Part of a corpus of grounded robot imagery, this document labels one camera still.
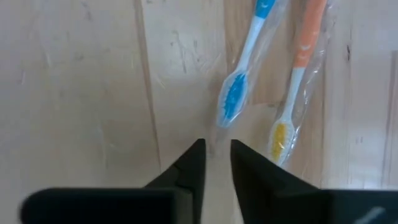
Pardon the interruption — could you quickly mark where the blue toothbrush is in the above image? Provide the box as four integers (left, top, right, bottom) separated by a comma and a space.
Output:
214, 0, 290, 130

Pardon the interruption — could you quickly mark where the orange toothbrush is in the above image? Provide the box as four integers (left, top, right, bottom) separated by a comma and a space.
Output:
267, 0, 338, 169

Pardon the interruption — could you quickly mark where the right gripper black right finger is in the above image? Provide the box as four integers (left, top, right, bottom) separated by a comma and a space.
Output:
230, 139, 398, 224

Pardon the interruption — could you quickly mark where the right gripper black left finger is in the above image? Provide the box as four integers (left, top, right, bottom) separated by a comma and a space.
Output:
20, 138, 207, 224

